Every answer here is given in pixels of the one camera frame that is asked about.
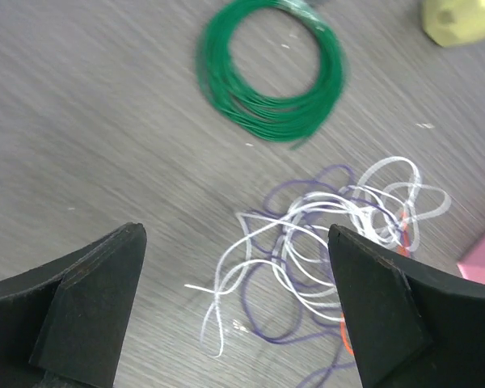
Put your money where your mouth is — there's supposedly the purple cable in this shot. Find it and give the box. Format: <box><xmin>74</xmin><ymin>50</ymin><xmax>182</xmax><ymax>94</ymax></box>
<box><xmin>236</xmin><ymin>163</ymin><xmax>401</xmax><ymax>388</ymax></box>

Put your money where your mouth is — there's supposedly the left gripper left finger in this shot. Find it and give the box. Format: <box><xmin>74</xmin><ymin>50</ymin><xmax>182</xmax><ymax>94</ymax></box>
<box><xmin>0</xmin><ymin>222</ymin><xmax>147</xmax><ymax>387</ymax></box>

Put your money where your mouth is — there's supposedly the orange cable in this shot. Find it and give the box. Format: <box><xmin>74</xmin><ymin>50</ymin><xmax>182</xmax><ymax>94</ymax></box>
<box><xmin>339</xmin><ymin>209</ymin><xmax>411</xmax><ymax>356</ymax></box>

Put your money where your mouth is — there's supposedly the green wire coil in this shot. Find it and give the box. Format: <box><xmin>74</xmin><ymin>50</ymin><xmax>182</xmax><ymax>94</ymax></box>
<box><xmin>196</xmin><ymin>0</ymin><xmax>348</xmax><ymax>150</ymax></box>

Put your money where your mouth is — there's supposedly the yellow-green mug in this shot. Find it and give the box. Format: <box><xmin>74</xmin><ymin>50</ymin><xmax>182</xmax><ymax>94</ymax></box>
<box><xmin>421</xmin><ymin>0</ymin><xmax>485</xmax><ymax>48</ymax></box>

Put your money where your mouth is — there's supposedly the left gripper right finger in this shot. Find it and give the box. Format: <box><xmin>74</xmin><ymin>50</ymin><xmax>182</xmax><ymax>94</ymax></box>
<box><xmin>328</xmin><ymin>225</ymin><xmax>485</xmax><ymax>387</ymax></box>

